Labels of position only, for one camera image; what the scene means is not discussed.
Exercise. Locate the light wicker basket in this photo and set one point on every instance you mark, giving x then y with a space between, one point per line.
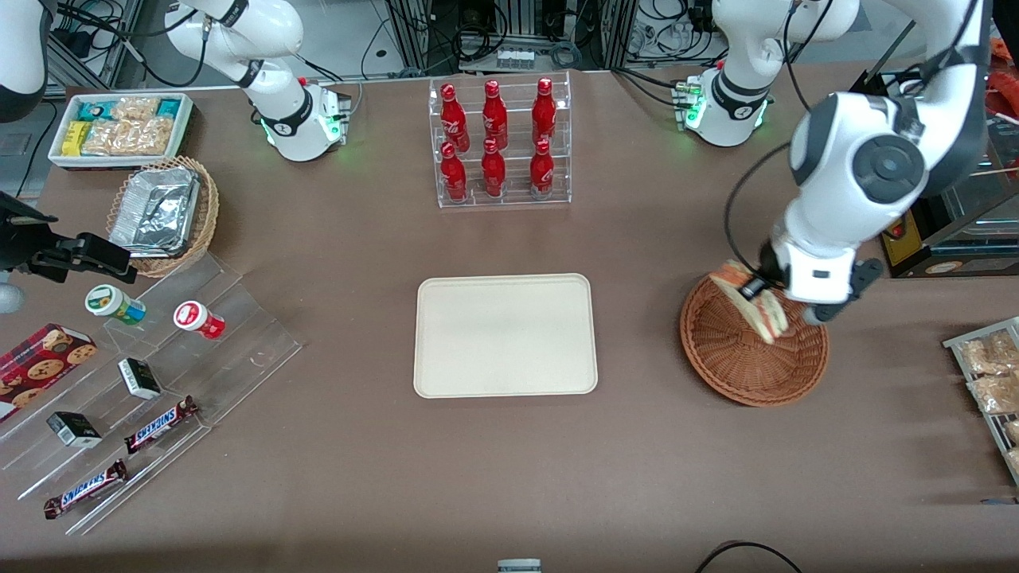
203 231

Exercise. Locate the green sunflower lid jar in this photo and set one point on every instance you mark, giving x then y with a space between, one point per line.
103 300

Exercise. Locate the yellow snack pack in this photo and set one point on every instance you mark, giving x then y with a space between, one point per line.
76 137

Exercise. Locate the triangular layered sandwich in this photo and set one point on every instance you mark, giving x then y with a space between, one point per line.
772 318

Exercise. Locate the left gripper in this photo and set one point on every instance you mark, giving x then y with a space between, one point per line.
769 261

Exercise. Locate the black glass display case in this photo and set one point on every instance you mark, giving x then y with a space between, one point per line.
987 239

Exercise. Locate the teal snack pack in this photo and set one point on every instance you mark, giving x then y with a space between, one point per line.
91 108
169 107

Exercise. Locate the silver foil wrapped pack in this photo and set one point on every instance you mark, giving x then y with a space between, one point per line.
155 211

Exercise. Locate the Snickers chocolate bar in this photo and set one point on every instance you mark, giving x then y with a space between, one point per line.
85 488
162 424

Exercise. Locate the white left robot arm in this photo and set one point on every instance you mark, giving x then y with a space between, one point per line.
844 151

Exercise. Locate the small dark green box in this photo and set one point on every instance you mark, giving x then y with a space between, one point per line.
73 429
139 378

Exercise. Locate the clear bag of biscuits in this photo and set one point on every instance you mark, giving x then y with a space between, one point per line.
987 354
995 394

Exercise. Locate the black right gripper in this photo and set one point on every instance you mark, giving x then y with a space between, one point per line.
17 240

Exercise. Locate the red tartan cookie box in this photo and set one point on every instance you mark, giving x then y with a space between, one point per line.
40 366

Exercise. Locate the white power strip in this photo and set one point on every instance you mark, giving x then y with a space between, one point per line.
516 58

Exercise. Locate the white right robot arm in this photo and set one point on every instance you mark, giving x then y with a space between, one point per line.
290 119

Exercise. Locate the small grey white device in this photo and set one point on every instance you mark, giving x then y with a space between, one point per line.
519 566

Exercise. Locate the cream rectangular tray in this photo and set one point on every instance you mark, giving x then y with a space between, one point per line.
505 334

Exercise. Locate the clear acrylic bottle rack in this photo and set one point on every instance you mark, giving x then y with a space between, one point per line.
516 192

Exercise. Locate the tray of wrapped pastries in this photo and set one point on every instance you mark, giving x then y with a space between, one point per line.
955 344

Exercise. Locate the white snack bin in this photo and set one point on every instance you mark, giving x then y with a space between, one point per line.
119 162

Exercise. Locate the red cola bottle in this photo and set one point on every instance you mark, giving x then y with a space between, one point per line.
542 171
544 115
452 115
493 171
495 119
454 177

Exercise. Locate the brown round wicker basket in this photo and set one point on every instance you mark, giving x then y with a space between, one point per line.
740 366

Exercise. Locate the red lid snack jar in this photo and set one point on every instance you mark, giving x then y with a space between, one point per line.
191 316

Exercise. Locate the clear cracker bag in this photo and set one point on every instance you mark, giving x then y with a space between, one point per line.
135 108
131 137

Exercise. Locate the clear acrylic stepped stand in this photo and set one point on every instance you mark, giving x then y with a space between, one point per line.
239 358

